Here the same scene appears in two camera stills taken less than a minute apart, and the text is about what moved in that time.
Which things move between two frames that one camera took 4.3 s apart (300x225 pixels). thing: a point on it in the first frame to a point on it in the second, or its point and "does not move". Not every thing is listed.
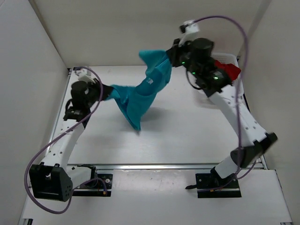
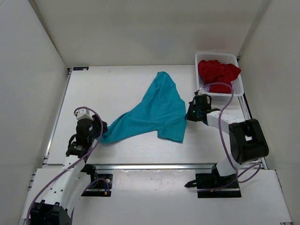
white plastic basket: [229, 58] does not move
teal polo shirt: [135, 101] to [162, 111]
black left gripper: [97, 86] to [97, 123]
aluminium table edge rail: [142, 167] does not move
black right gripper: [173, 53] to [189, 116]
